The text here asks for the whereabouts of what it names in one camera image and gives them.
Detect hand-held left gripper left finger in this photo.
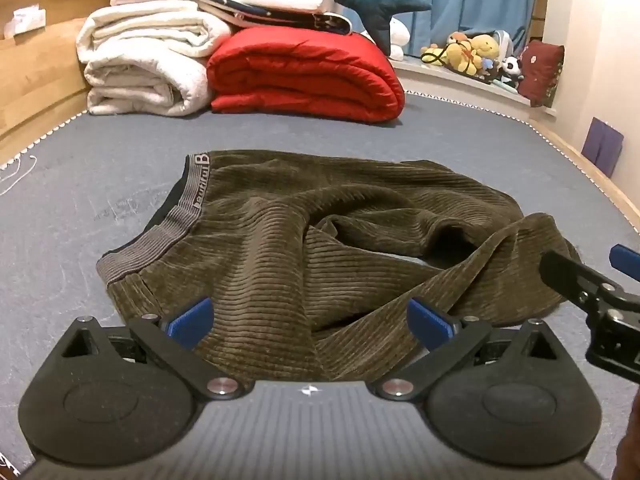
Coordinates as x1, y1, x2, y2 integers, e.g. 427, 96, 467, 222
60, 297, 256, 401

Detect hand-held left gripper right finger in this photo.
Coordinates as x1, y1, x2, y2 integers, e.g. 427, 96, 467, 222
367, 299, 563, 403

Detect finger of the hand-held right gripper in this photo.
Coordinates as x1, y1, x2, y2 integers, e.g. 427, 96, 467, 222
609, 244, 640, 283
540, 249, 618, 313

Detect olive brown corduroy pants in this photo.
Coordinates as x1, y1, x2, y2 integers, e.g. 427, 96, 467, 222
97, 149, 583, 383

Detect purple folder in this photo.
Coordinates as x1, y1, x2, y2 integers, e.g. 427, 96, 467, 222
581, 117, 626, 179

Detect grey quilted mattress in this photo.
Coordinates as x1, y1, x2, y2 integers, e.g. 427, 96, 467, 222
0, 89, 640, 480

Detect dark red cushion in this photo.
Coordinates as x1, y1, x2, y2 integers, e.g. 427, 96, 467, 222
517, 40, 566, 109

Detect panda plush toy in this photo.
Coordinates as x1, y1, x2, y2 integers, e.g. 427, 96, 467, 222
500, 56, 524, 87

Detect white window sill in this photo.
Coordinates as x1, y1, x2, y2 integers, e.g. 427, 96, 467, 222
390, 55, 557, 117

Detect yellow plush toy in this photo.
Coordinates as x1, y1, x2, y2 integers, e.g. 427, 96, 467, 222
440, 31, 475, 72
470, 34, 501, 63

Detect folded white blanket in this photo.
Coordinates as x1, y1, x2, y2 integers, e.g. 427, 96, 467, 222
76, 0, 233, 117

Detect folded red quilt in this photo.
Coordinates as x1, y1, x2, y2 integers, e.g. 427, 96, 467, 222
206, 27, 406, 125

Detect white plush toy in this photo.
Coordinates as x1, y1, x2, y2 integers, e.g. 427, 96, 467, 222
360, 16, 412, 61

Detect cream folded blanket dark trim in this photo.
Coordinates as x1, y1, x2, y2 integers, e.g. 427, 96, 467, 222
111, 0, 353, 36

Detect teal shark plush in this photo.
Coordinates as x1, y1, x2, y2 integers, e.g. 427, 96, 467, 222
120, 0, 432, 56

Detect white paper sheet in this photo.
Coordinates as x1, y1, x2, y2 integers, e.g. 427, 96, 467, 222
4, 7, 48, 39

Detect white string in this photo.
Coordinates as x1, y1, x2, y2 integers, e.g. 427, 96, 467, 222
0, 154, 39, 196

